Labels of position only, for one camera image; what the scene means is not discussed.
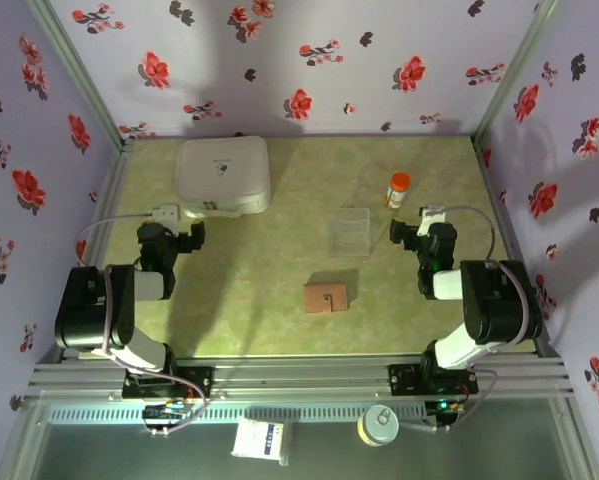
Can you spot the clear acrylic card stand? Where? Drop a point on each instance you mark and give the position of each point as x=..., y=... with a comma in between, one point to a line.
x=350, y=232

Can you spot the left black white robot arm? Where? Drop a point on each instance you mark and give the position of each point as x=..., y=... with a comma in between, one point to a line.
x=94, y=315

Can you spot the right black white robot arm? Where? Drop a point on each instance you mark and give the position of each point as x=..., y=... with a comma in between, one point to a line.
x=499, y=305

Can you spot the orange cap pill bottle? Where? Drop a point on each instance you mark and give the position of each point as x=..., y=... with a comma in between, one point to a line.
x=398, y=192

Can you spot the white zipped medicine case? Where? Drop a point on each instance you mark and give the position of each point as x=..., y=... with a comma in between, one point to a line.
x=222, y=172

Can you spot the yellow tin can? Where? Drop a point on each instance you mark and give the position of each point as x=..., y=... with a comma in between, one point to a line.
x=377, y=425

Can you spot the white paper packet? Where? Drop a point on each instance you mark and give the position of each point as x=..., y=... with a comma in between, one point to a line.
x=259, y=440

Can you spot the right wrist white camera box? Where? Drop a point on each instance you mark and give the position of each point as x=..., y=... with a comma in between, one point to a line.
x=433, y=217

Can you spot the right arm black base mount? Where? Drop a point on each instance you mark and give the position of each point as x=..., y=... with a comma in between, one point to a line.
x=404, y=380

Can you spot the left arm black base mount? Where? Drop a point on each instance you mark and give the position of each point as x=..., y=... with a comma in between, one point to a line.
x=199, y=382

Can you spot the aluminium frame rail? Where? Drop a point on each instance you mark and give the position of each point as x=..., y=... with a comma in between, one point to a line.
x=299, y=377

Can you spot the aluminium frame post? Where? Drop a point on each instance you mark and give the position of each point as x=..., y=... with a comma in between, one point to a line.
x=76, y=70
x=516, y=70

